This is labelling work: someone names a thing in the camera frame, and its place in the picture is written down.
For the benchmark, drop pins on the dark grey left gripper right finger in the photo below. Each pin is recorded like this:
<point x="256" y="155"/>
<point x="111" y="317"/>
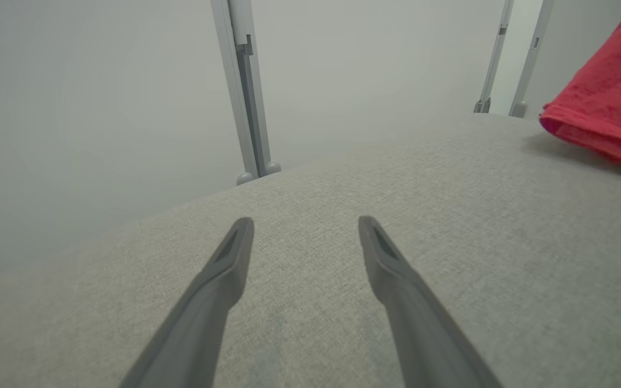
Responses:
<point x="423" y="334"/>

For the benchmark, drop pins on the red shirt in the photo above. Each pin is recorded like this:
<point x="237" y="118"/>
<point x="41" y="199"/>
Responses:
<point x="612" y="97"/>

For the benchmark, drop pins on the grey partition post round caps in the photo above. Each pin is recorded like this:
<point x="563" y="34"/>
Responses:
<point x="248" y="108"/>

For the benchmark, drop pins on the grey metal frame legs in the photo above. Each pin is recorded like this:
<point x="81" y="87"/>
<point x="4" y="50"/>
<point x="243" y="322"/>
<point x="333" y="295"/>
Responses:
<point x="496" y="54"/>

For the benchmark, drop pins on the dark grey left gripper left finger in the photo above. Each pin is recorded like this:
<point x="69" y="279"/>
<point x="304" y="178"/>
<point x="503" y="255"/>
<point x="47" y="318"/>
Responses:
<point x="202" y="323"/>

